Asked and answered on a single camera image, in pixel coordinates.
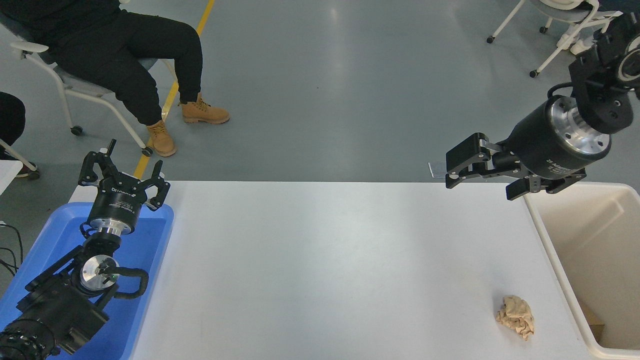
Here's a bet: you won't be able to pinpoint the white side table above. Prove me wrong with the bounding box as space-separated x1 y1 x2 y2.
0 160 24 197

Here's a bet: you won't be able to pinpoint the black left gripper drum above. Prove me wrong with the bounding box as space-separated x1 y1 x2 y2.
88 175 151 228

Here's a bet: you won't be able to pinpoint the large pale plastic bin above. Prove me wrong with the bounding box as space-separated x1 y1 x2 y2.
522 181 640 360

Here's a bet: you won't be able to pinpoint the blue plastic tray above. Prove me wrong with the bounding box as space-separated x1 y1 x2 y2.
0 201 175 360

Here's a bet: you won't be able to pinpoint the tan paper ball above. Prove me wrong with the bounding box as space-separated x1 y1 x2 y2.
495 295 535 341

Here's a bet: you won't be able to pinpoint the black floor cables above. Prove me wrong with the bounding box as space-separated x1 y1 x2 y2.
0 222 24 277

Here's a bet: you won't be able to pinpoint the white chair leg with caster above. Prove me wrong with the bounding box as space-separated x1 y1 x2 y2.
0 139 41 181

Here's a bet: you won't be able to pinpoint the white frame office chair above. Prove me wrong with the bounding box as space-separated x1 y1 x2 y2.
0 10 179 157
486 0 624 79

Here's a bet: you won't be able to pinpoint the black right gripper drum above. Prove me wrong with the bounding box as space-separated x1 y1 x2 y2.
502 99 589 180

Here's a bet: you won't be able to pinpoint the seated person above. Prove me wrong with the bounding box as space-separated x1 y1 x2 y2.
0 0 231 158

